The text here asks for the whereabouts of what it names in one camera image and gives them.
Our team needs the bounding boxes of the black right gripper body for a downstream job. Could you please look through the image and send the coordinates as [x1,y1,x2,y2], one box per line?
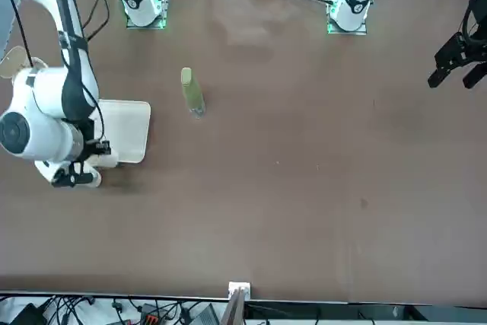
[78,121,112,163]

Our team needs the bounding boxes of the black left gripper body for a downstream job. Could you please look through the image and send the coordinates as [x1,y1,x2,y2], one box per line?
[459,0,487,63]

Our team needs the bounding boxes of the green glass bottle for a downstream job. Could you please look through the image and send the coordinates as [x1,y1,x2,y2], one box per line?
[180,67,206,119]

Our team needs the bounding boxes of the orange black power strip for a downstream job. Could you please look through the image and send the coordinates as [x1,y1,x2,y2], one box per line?
[136,304,169,325]

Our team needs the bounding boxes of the black arm cable sleeve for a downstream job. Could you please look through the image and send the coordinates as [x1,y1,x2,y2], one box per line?
[51,0,111,151]

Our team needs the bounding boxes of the thin black cable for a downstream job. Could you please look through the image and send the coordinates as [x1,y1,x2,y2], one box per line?
[5,0,35,67]

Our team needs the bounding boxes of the white corner bracket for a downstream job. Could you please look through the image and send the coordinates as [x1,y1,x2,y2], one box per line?
[228,282,252,299]

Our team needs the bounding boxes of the grey aluminium stand post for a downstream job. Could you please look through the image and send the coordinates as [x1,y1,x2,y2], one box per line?
[221,288,247,325]

